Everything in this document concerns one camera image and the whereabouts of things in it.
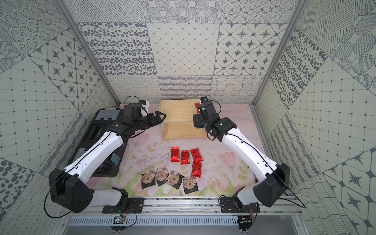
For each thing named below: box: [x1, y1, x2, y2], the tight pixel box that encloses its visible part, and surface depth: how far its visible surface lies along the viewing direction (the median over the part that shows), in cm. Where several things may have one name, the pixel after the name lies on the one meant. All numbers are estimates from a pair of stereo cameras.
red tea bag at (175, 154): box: [170, 146, 180, 163], surface depth 92 cm
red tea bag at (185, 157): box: [180, 150, 190, 165], surface depth 91 cm
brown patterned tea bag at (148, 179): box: [141, 171, 156, 189], surface depth 83 cm
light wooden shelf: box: [159, 98, 208, 140], surface depth 95 cm
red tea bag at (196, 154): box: [190, 147, 204, 163], surface depth 92 cm
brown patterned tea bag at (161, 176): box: [155, 166, 170, 187], surface depth 85 cm
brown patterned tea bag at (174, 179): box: [166, 169, 185, 190], surface depth 84 cm
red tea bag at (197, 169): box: [191, 161, 202, 179], surface depth 86 cm
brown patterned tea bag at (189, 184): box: [182, 176, 199, 195], surface depth 83 cm
